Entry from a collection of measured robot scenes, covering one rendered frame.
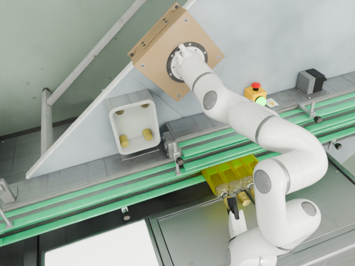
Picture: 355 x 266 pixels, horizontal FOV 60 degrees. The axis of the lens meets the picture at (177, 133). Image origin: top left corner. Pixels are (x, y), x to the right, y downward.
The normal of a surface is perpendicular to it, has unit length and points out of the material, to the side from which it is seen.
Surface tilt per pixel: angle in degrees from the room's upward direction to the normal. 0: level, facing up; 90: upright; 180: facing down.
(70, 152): 0
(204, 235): 90
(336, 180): 90
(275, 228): 61
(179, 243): 90
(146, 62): 5
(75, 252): 90
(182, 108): 0
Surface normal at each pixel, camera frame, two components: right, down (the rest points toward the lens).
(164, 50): 0.36, 0.62
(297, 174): 0.43, -0.11
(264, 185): -0.81, 0.22
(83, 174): -0.08, -0.78
